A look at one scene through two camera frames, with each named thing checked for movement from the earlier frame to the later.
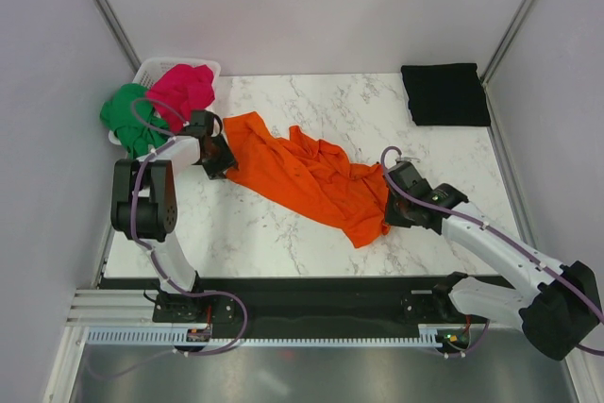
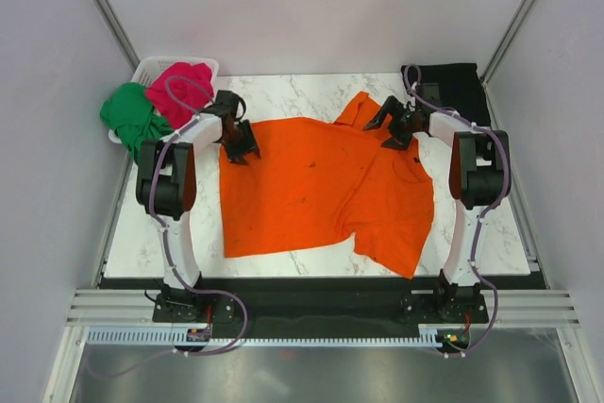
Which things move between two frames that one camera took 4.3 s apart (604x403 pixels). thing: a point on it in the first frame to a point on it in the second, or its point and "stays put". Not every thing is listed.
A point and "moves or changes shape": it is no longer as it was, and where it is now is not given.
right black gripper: [392, 217] to [394, 109]
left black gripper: [226, 161] to [248, 144]
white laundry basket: [153, 69] stays put
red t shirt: [180, 90] stays put
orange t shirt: [310, 176] moves or changes shape
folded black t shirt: [450, 94] stays put
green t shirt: [132, 116] stays put
